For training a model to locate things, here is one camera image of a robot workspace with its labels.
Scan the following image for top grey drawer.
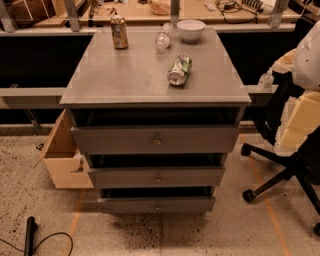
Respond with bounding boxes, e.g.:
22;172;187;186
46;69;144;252
71;126;239;154

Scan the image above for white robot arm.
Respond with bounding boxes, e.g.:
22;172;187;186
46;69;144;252
292;21;320;91

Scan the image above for wooden workbench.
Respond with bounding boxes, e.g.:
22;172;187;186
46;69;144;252
0;0;319;32

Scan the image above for black cylindrical tool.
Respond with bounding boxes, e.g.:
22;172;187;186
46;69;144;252
24;216;38;256

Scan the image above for black floor cable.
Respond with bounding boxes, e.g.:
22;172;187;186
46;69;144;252
0;231;74;256

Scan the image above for bottom grey drawer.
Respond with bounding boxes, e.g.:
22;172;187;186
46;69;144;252
98;197;215;213

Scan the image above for grey drawer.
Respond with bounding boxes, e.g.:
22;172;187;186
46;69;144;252
71;126;239;154
98;197;215;213
88;167;224;189

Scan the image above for black office chair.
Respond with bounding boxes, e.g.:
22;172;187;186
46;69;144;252
240;71;320;236

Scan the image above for white bowl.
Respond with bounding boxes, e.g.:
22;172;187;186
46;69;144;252
177;19;206;42

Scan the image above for green soda can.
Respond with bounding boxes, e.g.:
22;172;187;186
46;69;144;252
167;54;192;86

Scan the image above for middle grey drawer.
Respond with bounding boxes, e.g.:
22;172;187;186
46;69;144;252
88;167;224;189

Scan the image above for black cable on bench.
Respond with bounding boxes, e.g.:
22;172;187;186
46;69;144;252
214;0;259;25

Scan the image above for brown soda can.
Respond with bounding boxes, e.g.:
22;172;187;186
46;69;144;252
110;15;129;49

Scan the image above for wooden box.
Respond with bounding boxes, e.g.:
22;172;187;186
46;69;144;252
35;110;93;189

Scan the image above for hand sanitizer bottle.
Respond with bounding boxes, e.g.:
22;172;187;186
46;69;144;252
257;68;274;91

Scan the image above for grey drawer cabinet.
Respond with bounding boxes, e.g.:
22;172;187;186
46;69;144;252
60;27;251;199

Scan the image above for clear plastic water bottle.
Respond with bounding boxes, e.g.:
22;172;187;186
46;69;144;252
155;23;173;52

